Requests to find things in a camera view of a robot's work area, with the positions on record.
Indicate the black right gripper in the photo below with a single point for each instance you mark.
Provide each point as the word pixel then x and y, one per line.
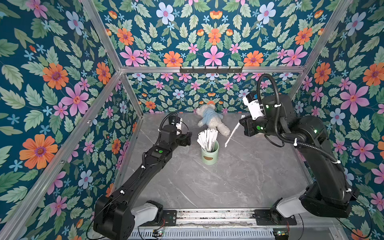
pixel 245 127

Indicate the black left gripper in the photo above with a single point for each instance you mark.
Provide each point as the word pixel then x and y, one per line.
pixel 188 141

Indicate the green metal straw cup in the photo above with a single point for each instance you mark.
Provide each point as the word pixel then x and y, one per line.
pixel 210 158

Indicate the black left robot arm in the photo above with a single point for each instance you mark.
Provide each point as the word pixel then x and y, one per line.
pixel 116 216

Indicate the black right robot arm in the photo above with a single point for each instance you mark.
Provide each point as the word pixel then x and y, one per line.
pixel 330 195

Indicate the bundle of wrapped straws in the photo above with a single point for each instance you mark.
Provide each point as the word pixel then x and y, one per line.
pixel 207 139

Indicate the white teddy bear blue shirt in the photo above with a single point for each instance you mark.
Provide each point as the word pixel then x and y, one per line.
pixel 212 119

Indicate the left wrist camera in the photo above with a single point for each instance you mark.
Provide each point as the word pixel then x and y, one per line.
pixel 178 123

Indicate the black wall hook rail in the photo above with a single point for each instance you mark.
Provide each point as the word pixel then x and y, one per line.
pixel 211 70

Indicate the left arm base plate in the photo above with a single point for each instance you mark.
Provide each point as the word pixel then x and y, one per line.
pixel 167 219

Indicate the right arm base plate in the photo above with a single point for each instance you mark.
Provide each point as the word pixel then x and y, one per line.
pixel 264 217

